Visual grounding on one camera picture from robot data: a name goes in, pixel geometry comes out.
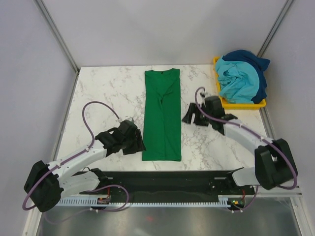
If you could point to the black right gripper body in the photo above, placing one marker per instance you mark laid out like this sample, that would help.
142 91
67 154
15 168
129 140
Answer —
207 120

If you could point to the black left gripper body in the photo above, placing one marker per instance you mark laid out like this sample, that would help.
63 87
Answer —
128 142

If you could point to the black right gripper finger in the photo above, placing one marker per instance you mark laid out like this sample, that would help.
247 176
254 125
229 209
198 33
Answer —
198 119
188 116

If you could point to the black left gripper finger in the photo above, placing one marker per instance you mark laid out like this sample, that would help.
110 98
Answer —
139 144
132 149

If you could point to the green t shirt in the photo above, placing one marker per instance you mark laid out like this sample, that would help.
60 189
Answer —
162 117

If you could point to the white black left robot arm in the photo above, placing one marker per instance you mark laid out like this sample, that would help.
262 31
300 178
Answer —
48 183

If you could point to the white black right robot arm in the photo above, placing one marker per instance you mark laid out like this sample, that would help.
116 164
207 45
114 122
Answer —
273 162

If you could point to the yellow plastic tray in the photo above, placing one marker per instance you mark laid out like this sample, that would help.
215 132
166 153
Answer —
229 106

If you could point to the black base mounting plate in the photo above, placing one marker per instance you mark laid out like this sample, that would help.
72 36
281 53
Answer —
195 182

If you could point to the light blue t shirt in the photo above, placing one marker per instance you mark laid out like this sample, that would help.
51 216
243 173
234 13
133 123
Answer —
239 81

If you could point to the dark blue t shirt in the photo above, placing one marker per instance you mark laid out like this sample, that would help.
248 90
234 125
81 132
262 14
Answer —
259 64

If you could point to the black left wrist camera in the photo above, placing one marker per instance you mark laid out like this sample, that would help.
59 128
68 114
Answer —
127 127

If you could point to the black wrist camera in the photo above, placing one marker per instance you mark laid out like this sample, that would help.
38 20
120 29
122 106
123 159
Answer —
127 127
213 107

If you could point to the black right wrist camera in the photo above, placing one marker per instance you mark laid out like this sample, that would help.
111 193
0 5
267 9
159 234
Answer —
213 107

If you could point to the grey slotted cable duct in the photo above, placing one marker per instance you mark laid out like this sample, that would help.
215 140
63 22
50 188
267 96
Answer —
149 200

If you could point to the aluminium extrusion rail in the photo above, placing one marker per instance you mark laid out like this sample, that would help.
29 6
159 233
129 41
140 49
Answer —
279 192

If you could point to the left aluminium corner post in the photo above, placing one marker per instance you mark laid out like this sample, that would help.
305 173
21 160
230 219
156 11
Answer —
56 33

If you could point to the aluminium corner post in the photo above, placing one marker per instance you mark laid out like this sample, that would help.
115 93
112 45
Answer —
56 33
276 26

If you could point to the right aluminium corner post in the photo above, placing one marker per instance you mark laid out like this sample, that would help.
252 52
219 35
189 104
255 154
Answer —
276 26

